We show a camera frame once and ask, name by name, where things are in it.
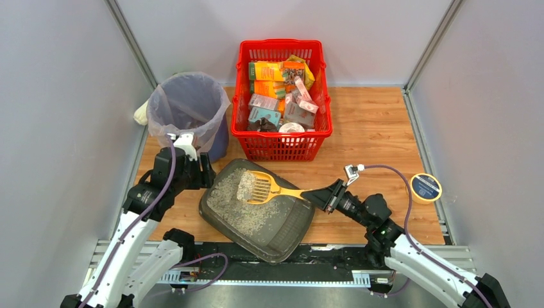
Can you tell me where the yellow tape roll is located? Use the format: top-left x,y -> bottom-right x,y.
408,173 -> 443,205

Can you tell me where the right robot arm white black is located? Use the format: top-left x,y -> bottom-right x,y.
301,180 -> 510,307

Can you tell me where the grey pink box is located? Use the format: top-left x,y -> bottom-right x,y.
248,93 -> 279,111

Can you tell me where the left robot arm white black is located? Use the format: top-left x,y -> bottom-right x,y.
60,146 -> 216,307

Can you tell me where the grey litter box tray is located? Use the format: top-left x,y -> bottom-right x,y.
199,158 -> 315,263

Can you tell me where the dark brown cloth in basket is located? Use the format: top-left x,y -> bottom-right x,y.
246,117 -> 278,133

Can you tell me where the litter clump on scoop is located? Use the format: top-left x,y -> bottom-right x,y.
236,171 -> 257,202

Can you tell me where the yellow litter scoop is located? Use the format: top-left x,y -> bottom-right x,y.
245,170 -> 305,205

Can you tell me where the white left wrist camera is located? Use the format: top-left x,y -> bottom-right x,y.
166,132 -> 198,161

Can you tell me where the orange box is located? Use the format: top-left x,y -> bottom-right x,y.
248,61 -> 285,82
250,80 -> 287,99

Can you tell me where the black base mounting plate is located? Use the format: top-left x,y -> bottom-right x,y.
165,242 -> 405,294

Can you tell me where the white tape roll in basket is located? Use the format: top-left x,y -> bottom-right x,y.
278,123 -> 305,133

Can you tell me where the yellow snack bag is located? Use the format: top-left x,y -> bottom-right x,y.
287,55 -> 315,90

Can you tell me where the purple trash bin with bag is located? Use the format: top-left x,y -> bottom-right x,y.
133,72 -> 230,162

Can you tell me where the orange box top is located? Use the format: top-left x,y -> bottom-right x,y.
248,61 -> 285,82

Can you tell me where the red plastic basket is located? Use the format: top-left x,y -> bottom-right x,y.
231,38 -> 333,161

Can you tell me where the teal sponge box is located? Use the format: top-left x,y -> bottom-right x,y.
248,107 -> 282,126

